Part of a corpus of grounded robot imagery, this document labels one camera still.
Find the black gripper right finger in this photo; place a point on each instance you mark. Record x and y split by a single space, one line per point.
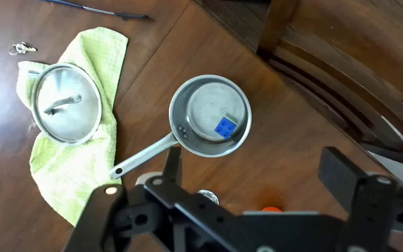
368 199

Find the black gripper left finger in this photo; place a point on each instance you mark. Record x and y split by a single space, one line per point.
95 230

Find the orange cup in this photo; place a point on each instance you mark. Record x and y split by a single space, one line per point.
271 209

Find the steel pot lid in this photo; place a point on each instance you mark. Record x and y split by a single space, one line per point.
65 104

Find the light green dish cloth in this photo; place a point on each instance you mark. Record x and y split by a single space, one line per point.
65 175

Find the dark wooden chair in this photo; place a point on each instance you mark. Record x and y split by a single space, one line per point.
344 56

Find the blue block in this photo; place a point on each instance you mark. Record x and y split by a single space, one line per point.
225 127

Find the small steel saucepan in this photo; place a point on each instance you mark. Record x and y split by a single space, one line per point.
194 109

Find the black pen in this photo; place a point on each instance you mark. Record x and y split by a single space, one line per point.
121 15

